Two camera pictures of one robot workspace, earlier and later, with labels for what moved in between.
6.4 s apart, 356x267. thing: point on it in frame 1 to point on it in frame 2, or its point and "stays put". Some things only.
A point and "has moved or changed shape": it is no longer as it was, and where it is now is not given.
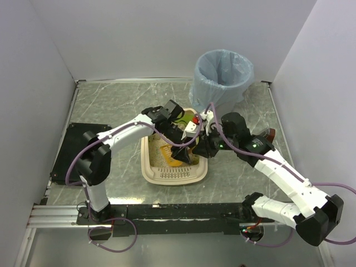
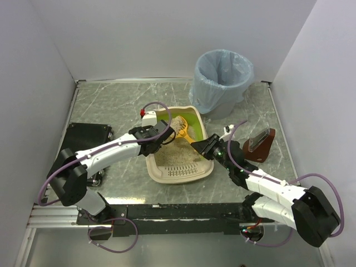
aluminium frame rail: [62, 216] stays put
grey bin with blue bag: [220, 78] stays put
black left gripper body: [178, 147] to [162, 129]
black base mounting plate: [170, 219] stays put
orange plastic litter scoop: [166, 151] has moved or changed shape
